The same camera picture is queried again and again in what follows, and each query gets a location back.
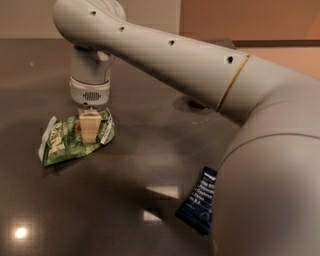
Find dark blue snack bar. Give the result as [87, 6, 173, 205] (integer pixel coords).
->
[176, 167, 217, 235]

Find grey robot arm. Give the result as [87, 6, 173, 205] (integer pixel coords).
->
[53, 0, 320, 256]

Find red apple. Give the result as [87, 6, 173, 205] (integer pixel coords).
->
[189, 98, 206, 109]

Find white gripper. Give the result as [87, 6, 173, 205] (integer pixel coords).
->
[69, 78, 111, 143]

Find green jalapeno chip bag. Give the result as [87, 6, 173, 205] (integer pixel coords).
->
[38, 108, 115, 167]

